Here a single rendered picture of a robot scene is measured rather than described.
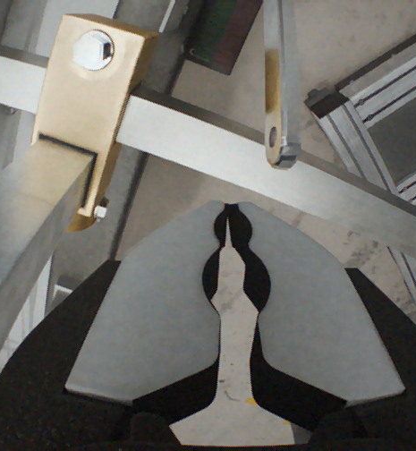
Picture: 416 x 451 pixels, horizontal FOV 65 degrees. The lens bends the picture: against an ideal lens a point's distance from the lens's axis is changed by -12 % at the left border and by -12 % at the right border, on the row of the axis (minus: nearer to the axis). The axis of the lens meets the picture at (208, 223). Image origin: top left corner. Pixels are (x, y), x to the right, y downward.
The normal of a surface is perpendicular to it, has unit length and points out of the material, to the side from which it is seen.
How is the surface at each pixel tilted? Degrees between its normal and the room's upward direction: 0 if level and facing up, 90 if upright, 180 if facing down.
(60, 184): 90
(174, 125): 0
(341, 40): 0
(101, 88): 0
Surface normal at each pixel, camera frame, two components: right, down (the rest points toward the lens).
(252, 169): -0.02, 0.52
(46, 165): 0.37, -0.79
